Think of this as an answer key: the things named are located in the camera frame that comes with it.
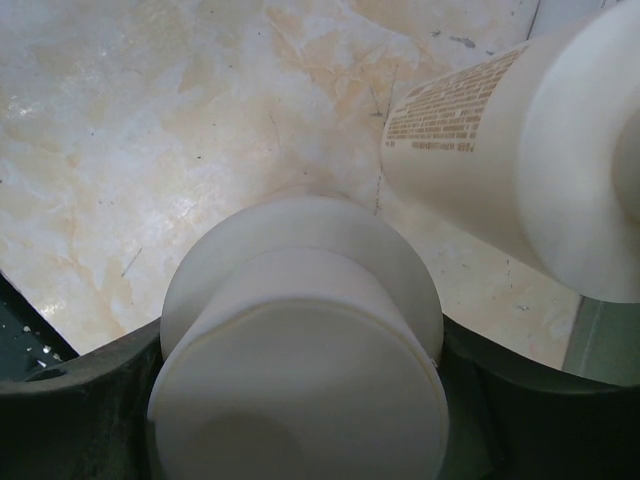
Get cream bottle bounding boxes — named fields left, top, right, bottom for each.
left=147, top=188, right=449, bottom=479
left=381, top=1, right=639, bottom=303

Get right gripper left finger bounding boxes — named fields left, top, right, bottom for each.
left=1, top=321, right=162, bottom=479

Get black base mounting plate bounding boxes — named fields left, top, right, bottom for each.
left=0, top=275, right=79, bottom=381

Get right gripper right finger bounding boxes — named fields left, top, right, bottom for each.
left=438, top=318, right=639, bottom=479

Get green canvas bag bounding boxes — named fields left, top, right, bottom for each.
left=562, top=297, right=640, bottom=387

